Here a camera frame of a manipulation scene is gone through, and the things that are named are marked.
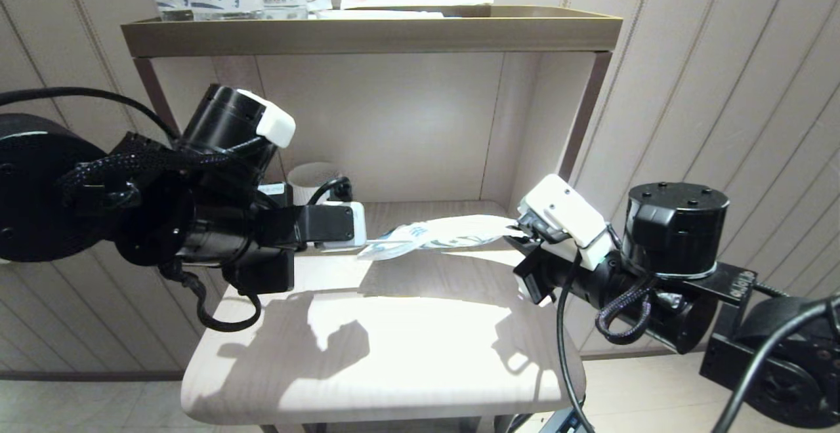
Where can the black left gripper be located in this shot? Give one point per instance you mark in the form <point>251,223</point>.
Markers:
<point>262,272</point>

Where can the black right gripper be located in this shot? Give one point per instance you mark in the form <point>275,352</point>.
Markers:
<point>535,279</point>

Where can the white horse-print pouch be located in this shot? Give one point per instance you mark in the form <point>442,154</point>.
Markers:
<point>453,233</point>

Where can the white ribbed mug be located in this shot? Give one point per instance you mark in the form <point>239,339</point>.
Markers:
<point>308,177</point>

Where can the light wood open cabinet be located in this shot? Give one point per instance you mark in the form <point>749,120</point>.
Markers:
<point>394,354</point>

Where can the blue black floor device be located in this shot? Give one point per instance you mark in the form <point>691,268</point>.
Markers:
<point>561,423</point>

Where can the olive brown tray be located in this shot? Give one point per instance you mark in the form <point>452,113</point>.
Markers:
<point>367,36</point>

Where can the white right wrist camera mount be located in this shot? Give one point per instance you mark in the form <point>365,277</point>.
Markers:
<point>567,216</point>

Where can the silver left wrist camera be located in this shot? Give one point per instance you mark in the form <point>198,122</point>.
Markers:
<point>335,226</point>

